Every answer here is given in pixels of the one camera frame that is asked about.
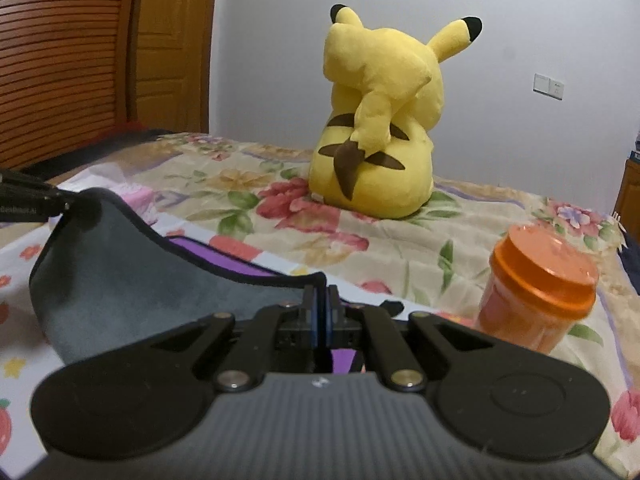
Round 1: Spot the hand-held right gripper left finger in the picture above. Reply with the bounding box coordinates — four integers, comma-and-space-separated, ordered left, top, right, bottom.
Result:
148, 284, 319, 394

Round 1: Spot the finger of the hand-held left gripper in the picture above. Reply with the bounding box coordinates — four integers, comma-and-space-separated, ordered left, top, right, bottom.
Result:
0, 186, 77, 223
0, 166, 59, 196

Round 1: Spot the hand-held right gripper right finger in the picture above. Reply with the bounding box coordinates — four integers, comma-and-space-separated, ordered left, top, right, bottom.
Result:
325, 284, 497, 392

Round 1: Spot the grey towel with black edge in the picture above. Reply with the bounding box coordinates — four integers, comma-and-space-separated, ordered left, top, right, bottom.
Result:
28, 187, 406, 377

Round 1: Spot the pink and white cloth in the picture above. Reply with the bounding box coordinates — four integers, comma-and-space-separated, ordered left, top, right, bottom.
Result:
75, 167, 162, 225

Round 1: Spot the floral quilt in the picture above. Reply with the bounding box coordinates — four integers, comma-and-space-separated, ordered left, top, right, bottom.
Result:
48, 132, 640, 478

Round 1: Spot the wooden slatted headboard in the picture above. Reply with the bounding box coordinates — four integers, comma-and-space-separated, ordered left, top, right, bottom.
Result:
0, 0, 142, 172

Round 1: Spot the yellow plush toy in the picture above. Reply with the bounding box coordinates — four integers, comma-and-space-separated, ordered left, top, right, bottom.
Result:
307, 4, 484, 220

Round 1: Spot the wooden door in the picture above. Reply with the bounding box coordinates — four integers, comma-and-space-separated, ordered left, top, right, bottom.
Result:
133, 0, 221, 134

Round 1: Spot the orange lidded jar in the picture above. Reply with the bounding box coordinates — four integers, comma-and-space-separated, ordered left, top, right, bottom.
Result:
474, 222, 600, 356

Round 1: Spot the dark blue cloth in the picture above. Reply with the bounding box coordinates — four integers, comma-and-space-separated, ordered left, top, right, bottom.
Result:
618, 243, 640, 297

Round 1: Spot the wooden nightstand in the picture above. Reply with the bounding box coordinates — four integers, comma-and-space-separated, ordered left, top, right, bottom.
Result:
612, 157, 640, 232

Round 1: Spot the white wall switch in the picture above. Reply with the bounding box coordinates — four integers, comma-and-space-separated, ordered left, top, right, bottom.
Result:
532, 72, 565, 100

